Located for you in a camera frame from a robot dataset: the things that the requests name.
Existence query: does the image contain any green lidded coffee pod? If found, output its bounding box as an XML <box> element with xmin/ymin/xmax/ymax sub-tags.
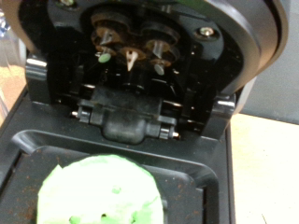
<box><xmin>36</xmin><ymin>154</ymin><xmax>165</xmax><ymax>224</ymax></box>

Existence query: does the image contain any black Keurig coffee machine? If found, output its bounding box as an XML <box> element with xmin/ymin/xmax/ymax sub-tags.
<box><xmin>0</xmin><ymin>0</ymin><xmax>291</xmax><ymax>224</ymax></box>

